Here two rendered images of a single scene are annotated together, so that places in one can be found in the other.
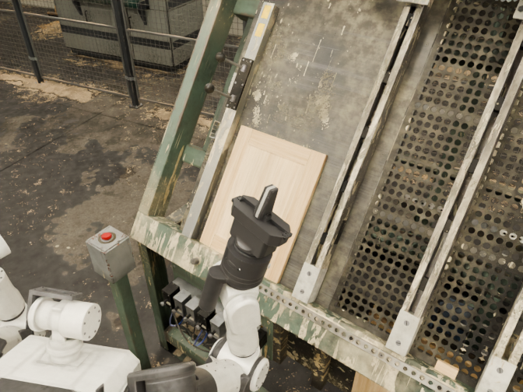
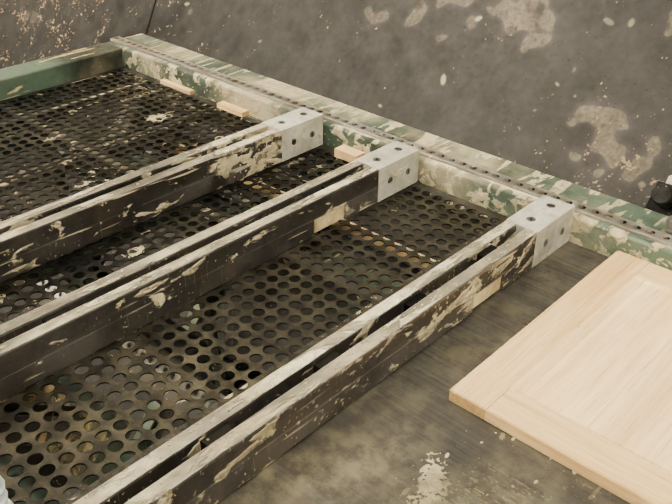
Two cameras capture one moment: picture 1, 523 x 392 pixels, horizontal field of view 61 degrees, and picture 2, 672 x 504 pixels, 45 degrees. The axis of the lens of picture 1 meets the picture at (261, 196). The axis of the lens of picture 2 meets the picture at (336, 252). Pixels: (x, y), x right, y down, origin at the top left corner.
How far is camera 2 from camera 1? 1.47 m
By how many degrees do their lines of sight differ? 75
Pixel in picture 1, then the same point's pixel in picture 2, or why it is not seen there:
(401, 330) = (387, 155)
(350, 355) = (480, 159)
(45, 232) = not seen: outside the picture
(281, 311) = (604, 206)
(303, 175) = (521, 373)
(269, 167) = (625, 417)
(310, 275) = (527, 216)
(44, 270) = not seen: outside the picture
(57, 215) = not seen: outside the picture
